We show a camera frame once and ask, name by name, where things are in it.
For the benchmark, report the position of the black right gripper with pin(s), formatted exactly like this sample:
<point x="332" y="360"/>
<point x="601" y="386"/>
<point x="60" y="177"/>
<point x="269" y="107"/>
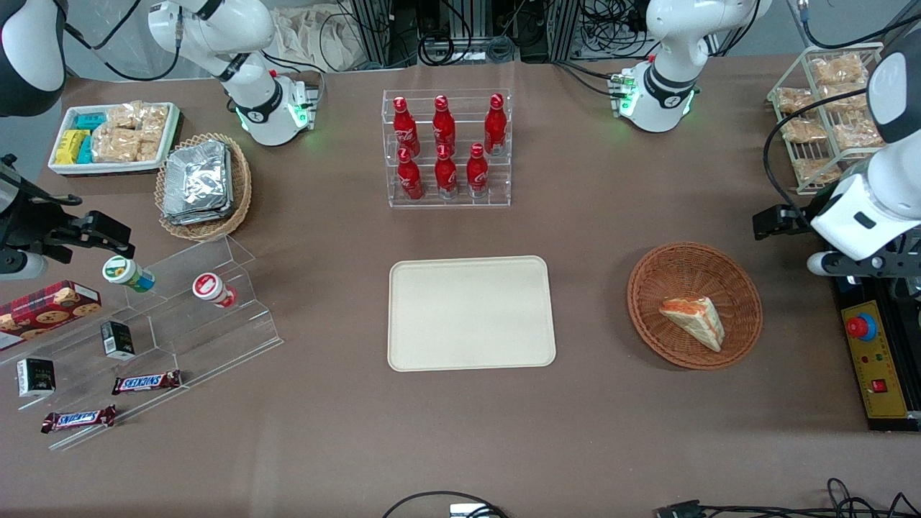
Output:
<point x="29" y="229"/>

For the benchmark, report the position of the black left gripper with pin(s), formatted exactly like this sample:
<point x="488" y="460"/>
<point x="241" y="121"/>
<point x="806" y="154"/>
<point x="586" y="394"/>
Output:
<point x="799" y="218"/>

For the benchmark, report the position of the triangular sandwich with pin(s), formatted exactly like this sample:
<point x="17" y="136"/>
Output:
<point x="694" y="320"/>

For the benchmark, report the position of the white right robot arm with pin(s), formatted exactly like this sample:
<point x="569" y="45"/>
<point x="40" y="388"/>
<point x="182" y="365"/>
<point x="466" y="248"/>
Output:
<point x="216" y="29"/>

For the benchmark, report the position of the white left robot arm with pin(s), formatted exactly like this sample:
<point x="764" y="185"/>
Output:
<point x="669" y="43"/>

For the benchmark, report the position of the white rectangular snack tray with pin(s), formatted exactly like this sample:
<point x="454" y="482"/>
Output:
<point x="108" y="168"/>

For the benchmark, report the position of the brown round wicker basket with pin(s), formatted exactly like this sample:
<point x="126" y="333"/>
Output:
<point x="676" y="273"/>

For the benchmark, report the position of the light oval wicker basket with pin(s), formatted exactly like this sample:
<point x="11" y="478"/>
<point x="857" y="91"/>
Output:
<point x="241" y="194"/>

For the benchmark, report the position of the cream plastic tray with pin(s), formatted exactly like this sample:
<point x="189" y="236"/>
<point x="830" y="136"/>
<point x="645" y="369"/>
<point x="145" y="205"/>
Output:
<point x="471" y="313"/>

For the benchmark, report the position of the green lid drink cup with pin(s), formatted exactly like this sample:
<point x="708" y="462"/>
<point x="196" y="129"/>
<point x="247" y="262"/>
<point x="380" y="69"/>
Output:
<point x="124" y="273"/>

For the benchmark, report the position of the wrapped bread packet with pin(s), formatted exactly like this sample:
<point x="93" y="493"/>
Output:
<point x="838" y="69"/>
<point x="813" y="170"/>
<point x="794" y="99"/>
<point x="804" y="130"/>
<point x="845" y="99"/>
<point x="856" y="134"/>

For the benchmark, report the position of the clear rice cracker pack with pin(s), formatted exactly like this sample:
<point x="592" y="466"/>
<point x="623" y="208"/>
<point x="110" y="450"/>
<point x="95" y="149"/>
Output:
<point x="124" y="115"/>
<point x="155" y="117"/>
<point x="149" y="145"/>
<point x="115" y="145"/>

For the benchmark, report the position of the teal snack pack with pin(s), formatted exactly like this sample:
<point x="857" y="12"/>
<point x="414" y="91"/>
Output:
<point x="90" y="121"/>
<point x="85" y="150"/>

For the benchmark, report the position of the silver foil packets stack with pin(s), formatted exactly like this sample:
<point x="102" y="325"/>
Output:
<point x="198" y="183"/>

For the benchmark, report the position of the yellow snack pack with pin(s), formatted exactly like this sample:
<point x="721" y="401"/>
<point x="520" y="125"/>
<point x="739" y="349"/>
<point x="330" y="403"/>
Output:
<point x="69" y="147"/>

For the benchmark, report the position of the red tartan cookie box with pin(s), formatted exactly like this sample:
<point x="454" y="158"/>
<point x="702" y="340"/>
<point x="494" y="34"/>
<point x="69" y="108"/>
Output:
<point x="43" y="309"/>

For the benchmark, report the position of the small black box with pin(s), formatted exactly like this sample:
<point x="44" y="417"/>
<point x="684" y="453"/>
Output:
<point x="36" y="377"/>
<point x="117" y="339"/>

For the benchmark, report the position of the red lid drink cup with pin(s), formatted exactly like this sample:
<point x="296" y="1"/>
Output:
<point x="210" y="288"/>

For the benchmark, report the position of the clear acrylic stepped display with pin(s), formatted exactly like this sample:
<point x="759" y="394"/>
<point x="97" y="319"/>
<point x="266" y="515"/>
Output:
<point x="216" y="338"/>

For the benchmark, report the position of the brown snickers bar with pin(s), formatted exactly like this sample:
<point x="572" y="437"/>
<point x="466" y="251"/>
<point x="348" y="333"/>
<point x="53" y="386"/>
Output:
<point x="79" y="419"/>
<point x="146" y="382"/>

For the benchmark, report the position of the yellow emergency stop box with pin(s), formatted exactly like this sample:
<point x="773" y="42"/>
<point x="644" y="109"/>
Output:
<point x="876" y="360"/>

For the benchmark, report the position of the red cola bottle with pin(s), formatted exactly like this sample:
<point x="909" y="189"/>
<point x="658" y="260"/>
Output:
<point x="476" y="173"/>
<point x="494" y="126"/>
<point x="445" y="176"/>
<point x="443" y="126"/>
<point x="405" y="129"/>
<point x="410" y="180"/>

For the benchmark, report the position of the clear acrylic bottle rack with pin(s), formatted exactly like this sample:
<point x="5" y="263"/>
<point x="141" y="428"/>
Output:
<point x="446" y="203"/>

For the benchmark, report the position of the small grey device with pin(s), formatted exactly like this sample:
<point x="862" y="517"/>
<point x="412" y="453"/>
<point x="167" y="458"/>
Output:
<point x="471" y="511"/>

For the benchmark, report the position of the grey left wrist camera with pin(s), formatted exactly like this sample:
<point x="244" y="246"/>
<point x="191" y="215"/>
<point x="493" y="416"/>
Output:
<point x="824" y="264"/>

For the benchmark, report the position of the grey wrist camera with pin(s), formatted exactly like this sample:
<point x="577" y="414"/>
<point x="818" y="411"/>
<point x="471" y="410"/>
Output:
<point x="20" y="266"/>
<point x="824" y="264"/>

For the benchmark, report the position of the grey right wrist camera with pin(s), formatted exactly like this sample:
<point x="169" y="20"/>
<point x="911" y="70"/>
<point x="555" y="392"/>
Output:
<point x="20" y="266"/>

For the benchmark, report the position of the aluminium frame post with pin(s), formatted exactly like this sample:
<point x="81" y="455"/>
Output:
<point x="381" y="32"/>
<point x="565" y="29"/>

